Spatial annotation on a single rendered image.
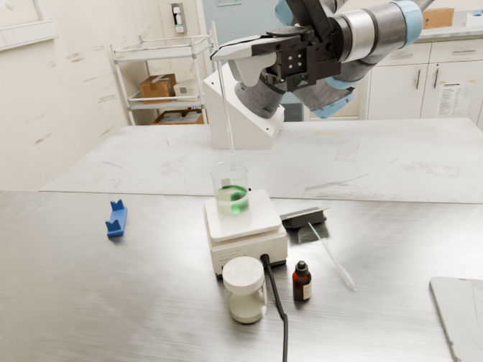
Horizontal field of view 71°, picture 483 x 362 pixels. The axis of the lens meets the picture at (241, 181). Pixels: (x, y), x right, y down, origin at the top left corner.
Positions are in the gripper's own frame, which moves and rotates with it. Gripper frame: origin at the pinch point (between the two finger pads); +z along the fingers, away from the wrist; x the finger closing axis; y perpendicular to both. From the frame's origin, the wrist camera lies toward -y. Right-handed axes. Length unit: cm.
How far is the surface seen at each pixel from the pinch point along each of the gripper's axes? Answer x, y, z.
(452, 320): -30.5, 34.1, -16.4
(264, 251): -8.7, 30.9, 0.4
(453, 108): 120, 99, -222
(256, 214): -4.3, 26.4, -0.8
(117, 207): 24.4, 33.3, 21.7
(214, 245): -6.0, 27.9, 7.8
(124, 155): 58, 36, 16
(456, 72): 122, 73, -221
